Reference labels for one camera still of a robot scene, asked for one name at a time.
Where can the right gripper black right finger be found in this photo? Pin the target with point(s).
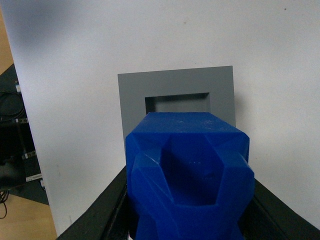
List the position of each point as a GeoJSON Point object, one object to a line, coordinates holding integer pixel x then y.
{"type": "Point", "coordinates": [268, 218]}

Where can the black equipment on floor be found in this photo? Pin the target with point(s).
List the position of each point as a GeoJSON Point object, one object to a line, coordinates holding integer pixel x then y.
{"type": "Point", "coordinates": [20, 172]}

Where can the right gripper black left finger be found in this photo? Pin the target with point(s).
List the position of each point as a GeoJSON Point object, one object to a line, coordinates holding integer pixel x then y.
{"type": "Point", "coordinates": [108, 216]}

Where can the gray square base block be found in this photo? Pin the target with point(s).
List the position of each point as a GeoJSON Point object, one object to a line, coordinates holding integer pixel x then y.
{"type": "Point", "coordinates": [207, 89]}

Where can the blue part with handle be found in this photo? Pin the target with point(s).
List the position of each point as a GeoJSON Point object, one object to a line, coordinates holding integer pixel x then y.
{"type": "Point", "coordinates": [188, 177]}

